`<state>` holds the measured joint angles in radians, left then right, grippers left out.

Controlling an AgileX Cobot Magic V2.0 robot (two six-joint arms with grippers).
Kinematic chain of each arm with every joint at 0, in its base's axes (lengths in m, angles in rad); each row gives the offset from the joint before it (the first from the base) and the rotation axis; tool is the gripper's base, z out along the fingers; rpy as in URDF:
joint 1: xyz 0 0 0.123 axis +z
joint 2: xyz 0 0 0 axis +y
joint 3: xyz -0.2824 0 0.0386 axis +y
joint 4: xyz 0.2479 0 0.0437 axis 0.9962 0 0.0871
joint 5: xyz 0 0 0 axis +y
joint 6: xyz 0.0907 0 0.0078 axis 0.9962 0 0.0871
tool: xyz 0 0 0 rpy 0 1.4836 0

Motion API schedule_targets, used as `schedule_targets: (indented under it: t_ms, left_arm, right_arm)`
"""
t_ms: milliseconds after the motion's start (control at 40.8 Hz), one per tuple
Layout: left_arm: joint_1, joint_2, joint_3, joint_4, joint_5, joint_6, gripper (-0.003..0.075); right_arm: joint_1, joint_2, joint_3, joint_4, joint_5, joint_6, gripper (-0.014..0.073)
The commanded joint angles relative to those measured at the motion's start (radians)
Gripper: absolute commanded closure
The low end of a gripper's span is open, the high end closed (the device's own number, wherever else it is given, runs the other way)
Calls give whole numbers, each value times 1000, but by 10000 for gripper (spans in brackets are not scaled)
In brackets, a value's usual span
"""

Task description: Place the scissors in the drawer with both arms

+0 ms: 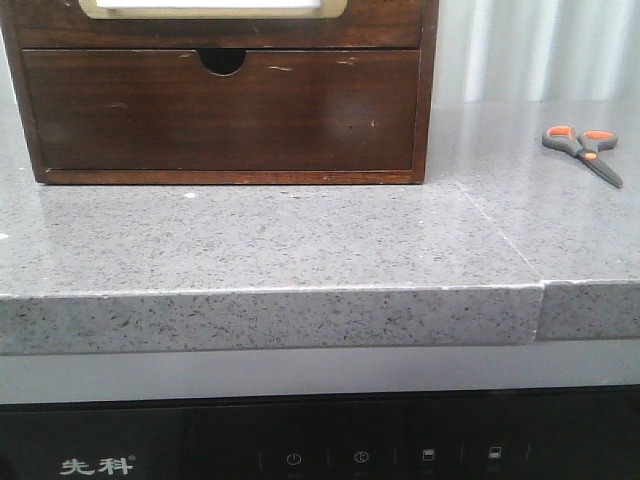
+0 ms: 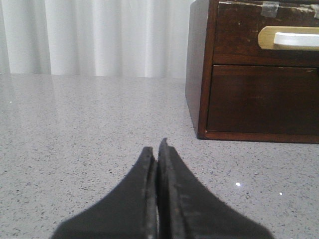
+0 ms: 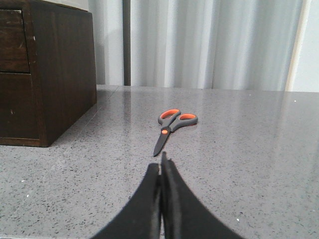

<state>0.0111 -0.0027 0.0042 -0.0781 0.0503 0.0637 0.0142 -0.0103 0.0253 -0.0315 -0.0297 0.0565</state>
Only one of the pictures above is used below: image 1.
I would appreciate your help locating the grey orange scissors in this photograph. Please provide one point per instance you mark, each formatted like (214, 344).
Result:
(586, 147)

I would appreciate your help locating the black appliance control panel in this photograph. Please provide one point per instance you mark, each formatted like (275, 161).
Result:
(549, 433)

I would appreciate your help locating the dark wooden drawer cabinet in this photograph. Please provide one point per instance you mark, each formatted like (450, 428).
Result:
(222, 32)

